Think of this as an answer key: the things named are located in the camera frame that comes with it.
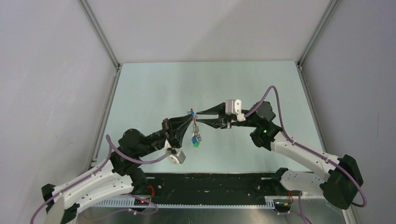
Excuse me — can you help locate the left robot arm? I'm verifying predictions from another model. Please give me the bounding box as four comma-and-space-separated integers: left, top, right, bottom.
38, 113, 196, 224

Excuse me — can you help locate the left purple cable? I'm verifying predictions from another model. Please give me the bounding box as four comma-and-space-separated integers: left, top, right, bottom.
30, 134, 174, 224

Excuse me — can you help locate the red-handled key organizer with rings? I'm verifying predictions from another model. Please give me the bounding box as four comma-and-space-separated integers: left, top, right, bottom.
192, 120, 202, 142

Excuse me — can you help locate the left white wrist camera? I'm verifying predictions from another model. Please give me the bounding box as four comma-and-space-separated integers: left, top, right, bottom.
164, 140, 186, 165

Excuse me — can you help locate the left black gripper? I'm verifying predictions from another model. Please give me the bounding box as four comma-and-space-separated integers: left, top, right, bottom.
136, 114, 194, 157

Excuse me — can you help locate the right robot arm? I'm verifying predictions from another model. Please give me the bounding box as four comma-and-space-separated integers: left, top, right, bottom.
198, 100, 363, 210

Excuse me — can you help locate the left aluminium frame post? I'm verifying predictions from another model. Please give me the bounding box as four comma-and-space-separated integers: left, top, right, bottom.
78, 0, 120, 71

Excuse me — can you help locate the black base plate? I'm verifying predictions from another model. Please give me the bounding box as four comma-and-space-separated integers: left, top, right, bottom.
131, 173, 299, 203

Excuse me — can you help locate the aluminium frame post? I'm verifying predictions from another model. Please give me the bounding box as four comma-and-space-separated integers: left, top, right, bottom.
297, 0, 341, 71
78, 0, 120, 71

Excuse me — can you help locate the right aluminium frame post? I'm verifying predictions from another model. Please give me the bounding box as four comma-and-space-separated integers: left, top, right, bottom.
297, 0, 341, 71

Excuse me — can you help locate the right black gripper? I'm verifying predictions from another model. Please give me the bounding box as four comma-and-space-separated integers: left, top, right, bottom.
196, 103, 259, 130

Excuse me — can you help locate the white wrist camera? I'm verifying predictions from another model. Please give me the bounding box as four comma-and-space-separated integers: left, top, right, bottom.
225, 99, 246, 122
164, 140, 186, 165

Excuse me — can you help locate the grey cable duct rail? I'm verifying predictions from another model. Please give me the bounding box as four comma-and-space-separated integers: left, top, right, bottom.
92, 197, 275, 209

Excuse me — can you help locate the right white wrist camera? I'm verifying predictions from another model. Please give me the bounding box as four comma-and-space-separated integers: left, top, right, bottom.
225, 99, 246, 122

